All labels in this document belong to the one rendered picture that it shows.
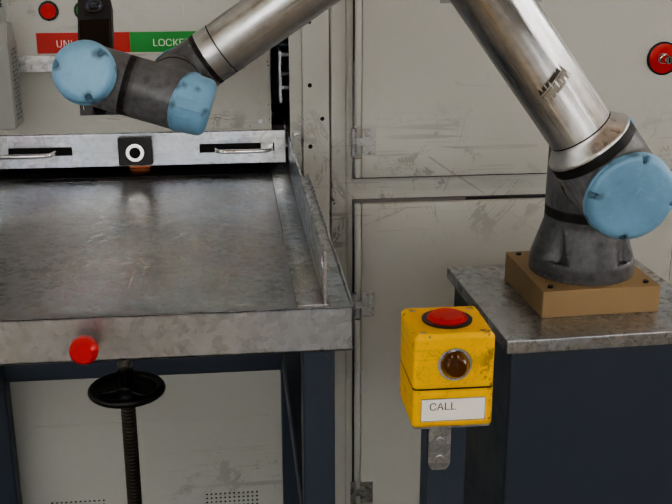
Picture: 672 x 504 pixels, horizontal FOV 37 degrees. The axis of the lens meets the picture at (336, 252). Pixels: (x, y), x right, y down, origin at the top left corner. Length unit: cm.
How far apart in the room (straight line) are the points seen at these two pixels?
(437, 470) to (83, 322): 44
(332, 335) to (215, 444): 86
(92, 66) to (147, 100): 8
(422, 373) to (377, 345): 96
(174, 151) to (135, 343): 72
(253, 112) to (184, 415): 60
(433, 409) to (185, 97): 50
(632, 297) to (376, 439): 72
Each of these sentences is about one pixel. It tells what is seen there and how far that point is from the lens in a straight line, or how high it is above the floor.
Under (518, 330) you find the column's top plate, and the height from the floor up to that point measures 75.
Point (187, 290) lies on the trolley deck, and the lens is 126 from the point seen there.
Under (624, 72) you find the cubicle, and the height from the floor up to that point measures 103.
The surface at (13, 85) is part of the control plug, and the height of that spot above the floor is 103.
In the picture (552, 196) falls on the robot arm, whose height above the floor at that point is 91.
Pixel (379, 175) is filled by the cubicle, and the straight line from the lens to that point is 184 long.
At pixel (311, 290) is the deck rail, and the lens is 123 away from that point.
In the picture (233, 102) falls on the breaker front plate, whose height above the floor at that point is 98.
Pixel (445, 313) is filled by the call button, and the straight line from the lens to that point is 101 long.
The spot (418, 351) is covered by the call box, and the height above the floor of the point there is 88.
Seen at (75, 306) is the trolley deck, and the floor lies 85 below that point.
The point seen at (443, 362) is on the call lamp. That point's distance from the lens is 98.
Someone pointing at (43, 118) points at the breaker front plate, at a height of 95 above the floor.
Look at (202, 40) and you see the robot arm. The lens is 138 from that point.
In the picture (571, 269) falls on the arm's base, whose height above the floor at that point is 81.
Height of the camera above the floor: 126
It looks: 17 degrees down
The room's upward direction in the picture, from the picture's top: straight up
